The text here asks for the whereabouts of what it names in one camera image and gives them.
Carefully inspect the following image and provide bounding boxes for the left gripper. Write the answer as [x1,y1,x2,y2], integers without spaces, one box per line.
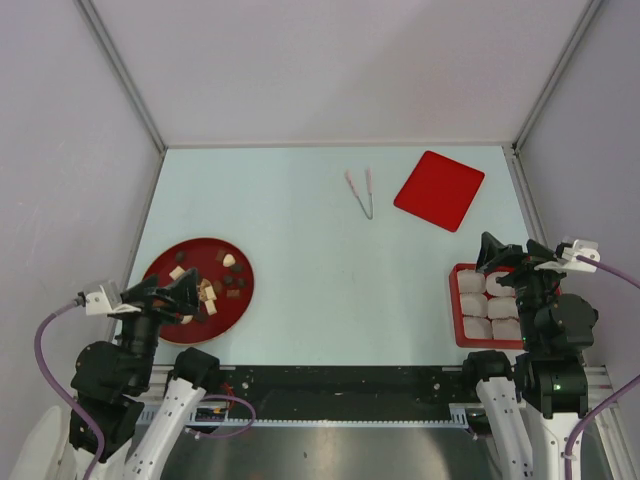
[112,265,199,388]

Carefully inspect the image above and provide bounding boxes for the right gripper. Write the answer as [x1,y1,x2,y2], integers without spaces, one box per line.
[474,230,571,347]

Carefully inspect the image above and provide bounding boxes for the white bar chocolate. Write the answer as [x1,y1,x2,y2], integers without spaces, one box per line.
[204,299,217,316]
[169,266,185,280]

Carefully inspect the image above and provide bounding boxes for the round red plate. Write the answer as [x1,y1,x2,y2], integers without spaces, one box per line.
[143,238,255,346]

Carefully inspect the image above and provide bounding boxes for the red chocolate box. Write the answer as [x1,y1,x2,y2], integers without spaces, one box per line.
[448,263,523,351]

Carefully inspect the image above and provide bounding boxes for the pink metal tongs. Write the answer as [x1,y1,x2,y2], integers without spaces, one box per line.
[344,168,375,220]

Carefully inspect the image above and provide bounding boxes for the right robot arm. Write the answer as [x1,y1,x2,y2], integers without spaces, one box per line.
[461,232,600,479]

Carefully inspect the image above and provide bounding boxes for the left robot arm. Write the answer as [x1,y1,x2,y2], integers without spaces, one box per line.
[41,268,223,479]

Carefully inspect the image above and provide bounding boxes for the white heart chocolate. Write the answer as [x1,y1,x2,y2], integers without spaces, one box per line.
[223,254,236,267]

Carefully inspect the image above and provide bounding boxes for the white paper cup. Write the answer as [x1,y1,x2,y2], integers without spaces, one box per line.
[485,271,515,297]
[487,296,519,320]
[460,293,488,318]
[463,316,493,340]
[457,270,486,294]
[491,318,522,341]

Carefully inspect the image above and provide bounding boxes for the red box lid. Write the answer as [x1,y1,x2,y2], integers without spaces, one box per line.
[393,151,485,233]

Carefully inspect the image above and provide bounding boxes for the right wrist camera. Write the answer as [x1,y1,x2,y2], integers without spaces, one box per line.
[555,239,600,273]

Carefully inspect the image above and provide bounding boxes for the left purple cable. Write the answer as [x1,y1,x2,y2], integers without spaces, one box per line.
[33,297,109,480]

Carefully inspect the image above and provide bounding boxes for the grey cable duct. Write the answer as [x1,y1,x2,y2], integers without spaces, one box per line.
[134,404,481,436]

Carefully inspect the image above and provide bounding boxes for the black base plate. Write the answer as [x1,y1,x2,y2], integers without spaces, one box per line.
[217,366,479,423]

